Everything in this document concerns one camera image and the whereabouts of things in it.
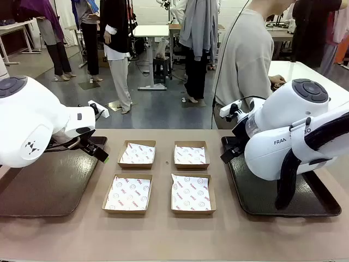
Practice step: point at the mannequin with dark coat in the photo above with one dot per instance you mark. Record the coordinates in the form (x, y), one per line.
(310, 30)

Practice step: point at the cardboard box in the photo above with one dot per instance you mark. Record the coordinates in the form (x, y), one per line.
(103, 58)

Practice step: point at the clear plastic bag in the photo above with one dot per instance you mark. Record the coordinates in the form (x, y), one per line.
(162, 49)

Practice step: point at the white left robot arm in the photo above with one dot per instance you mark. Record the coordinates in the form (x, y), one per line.
(27, 114)

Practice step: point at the wooden workbench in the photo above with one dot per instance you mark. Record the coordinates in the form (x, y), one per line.
(280, 35)

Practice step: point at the white desk with metal legs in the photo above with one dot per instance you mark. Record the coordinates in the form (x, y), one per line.
(13, 27)

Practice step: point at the mannequin with black jacket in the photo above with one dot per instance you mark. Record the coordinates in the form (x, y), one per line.
(117, 32)

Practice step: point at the person's right hand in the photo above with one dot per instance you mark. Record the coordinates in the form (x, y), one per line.
(276, 79)

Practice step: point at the mannequin with purple shawl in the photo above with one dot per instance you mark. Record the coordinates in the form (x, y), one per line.
(51, 32)

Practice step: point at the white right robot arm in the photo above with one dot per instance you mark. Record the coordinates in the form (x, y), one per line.
(272, 147)

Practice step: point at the mannequin with grey hoodie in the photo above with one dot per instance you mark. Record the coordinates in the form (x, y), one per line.
(199, 27)

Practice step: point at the mannequin with blue scarf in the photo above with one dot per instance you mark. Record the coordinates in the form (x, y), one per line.
(90, 41)

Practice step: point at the black stool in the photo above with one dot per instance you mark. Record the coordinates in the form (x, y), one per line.
(162, 68)

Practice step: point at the glossy white table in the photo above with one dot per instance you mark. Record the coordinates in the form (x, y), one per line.
(305, 71)

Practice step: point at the pink hanging garment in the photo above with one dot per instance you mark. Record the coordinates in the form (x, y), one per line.
(338, 30)

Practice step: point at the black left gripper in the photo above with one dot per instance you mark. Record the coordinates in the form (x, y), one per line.
(88, 143)

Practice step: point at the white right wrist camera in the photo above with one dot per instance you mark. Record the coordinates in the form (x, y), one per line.
(227, 109)

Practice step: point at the person in beige sweater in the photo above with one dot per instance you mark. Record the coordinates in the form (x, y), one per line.
(245, 62)

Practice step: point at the dark plastic serving tray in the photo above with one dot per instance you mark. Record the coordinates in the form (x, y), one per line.
(259, 196)
(49, 185)

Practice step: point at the white smiley print paper liner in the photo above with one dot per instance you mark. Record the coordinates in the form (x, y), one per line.
(191, 155)
(137, 154)
(191, 193)
(128, 193)

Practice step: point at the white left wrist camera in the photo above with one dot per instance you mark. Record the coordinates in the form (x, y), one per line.
(102, 111)

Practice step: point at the brown kraft paper box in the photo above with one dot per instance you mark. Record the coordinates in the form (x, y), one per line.
(192, 166)
(136, 166)
(193, 212)
(125, 212)

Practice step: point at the white height-adjustable desk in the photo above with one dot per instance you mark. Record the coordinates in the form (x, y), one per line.
(151, 31)

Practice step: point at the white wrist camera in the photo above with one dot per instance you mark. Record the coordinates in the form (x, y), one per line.
(102, 111)
(227, 109)

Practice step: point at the metal mannequin base plate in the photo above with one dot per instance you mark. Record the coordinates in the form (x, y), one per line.
(89, 85)
(114, 105)

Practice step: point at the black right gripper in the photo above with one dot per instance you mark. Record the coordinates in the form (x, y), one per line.
(240, 136)

